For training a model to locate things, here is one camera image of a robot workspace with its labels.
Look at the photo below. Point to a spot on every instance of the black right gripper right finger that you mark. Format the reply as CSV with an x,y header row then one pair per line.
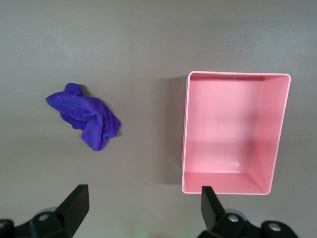
x,y
213,210

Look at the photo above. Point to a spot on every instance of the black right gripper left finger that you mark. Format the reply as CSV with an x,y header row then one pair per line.
x,y
74,208

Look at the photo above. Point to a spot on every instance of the purple cloth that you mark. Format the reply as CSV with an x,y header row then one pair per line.
x,y
89,115

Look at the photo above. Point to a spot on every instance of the pink plastic bin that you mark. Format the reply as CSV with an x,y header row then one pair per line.
x,y
230,134

